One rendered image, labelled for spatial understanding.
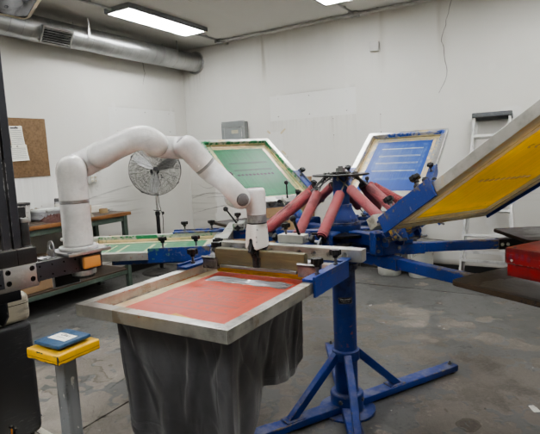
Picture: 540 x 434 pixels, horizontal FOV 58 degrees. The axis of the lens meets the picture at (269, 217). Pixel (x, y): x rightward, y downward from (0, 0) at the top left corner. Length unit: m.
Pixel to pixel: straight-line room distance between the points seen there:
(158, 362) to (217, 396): 0.23
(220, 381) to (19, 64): 4.80
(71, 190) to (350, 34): 4.94
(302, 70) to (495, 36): 2.22
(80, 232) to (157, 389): 0.57
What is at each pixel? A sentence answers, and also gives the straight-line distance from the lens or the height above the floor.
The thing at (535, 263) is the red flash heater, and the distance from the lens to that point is 1.62.
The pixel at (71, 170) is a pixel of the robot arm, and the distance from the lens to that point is 1.70.
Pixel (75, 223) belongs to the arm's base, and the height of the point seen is 1.23.
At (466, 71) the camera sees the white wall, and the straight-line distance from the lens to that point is 5.79.
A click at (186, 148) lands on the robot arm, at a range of 1.75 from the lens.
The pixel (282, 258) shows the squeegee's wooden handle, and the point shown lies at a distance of 1.81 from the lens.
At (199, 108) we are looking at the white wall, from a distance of 7.30.
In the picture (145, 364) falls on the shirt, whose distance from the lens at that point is 1.65.
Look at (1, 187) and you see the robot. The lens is 1.65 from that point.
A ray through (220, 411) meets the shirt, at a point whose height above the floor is 0.70.
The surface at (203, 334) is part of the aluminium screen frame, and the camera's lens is 1.30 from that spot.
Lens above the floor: 1.42
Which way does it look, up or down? 7 degrees down
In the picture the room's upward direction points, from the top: 3 degrees counter-clockwise
